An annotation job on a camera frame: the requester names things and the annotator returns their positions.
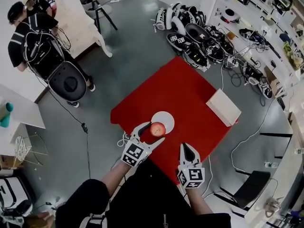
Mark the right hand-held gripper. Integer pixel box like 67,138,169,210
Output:
177,142,205,189

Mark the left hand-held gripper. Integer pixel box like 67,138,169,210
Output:
120,121,166,168

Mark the red apple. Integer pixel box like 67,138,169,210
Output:
149,122,166,138

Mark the white round plate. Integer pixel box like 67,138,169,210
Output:
151,111,175,135

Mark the person's right forearm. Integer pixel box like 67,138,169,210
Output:
184,186,213,215

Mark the person's left forearm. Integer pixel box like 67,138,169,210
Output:
101,160,137,196

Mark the person's black clothing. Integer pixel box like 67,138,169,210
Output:
56,159,232,228

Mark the white rectangular box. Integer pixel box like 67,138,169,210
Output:
205,88,242,127

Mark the red cloth covered table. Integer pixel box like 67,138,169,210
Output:
110,56,239,186

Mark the black chair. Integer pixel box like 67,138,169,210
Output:
219,170,272,210

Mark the white counter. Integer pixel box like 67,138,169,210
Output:
244,110,304,228

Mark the pile of black white gear bags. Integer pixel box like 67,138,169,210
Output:
153,2,238,69

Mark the white side table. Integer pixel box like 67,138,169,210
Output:
0,83,46,152

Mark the white ornate dresser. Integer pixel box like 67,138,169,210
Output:
23,0,113,59

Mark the black legged stool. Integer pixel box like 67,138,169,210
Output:
85,0,118,36

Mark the cardboard box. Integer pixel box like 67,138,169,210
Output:
0,153,24,170

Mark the teal cylinder bottle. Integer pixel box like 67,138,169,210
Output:
0,102,14,128

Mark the white hard case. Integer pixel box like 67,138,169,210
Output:
0,174,34,228

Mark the flower bouquet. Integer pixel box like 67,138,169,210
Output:
284,41,304,70

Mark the round white black device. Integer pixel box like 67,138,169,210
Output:
224,8,240,23

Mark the white shelving unit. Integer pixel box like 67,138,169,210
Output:
206,0,304,99

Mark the long white cable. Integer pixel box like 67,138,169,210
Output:
230,96,281,174

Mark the black metal table frame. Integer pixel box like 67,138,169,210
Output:
260,132,293,159

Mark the grey rope bundle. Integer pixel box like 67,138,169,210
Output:
264,197,285,218

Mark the white wire stool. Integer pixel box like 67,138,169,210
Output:
11,133,49,168

